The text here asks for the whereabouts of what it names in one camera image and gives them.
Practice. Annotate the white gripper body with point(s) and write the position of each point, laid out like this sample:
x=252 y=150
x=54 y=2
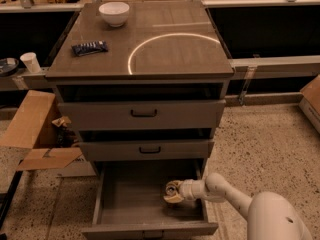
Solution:
x=187 y=190

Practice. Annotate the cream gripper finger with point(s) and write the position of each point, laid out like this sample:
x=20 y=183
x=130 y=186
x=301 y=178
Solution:
x=174 y=183
x=177 y=198

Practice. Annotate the orange soda can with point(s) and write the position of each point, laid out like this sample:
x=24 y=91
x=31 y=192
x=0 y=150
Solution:
x=171 y=189

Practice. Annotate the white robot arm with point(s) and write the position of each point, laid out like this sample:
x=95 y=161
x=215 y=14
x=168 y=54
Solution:
x=269 y=216

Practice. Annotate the grey open bottom drawer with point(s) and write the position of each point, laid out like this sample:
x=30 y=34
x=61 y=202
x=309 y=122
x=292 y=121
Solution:
x=130 y=203

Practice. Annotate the grey top drawer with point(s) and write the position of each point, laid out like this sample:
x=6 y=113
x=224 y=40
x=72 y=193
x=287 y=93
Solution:
x=143 y=115

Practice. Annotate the grey middle drawer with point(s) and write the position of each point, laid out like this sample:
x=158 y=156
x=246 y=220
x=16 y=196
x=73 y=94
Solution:
x=146 y=150

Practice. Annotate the grey drawer cabinet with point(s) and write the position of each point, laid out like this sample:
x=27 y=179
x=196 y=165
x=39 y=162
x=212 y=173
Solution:
x=166 y=51

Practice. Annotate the cardboard box at right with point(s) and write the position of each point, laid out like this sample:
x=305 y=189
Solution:
x=310 y=102

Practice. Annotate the brown cardboard box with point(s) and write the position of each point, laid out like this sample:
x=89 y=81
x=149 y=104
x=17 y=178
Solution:
x=32 y=128

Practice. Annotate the dark blue snack bar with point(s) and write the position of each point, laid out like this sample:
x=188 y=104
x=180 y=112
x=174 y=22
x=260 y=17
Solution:
x=89 y=48

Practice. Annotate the white ceramic bowl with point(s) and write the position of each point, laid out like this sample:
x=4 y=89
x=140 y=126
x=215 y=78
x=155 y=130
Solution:
x=115 y=14

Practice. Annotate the white paper cup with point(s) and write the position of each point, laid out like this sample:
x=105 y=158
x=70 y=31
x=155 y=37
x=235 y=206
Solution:
x=30 y=61

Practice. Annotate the dark round plate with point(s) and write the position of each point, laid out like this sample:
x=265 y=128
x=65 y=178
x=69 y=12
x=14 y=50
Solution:
x=8 y=66

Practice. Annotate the metal shelf rail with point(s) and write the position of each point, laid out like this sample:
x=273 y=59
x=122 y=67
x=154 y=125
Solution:
x=275 y=67

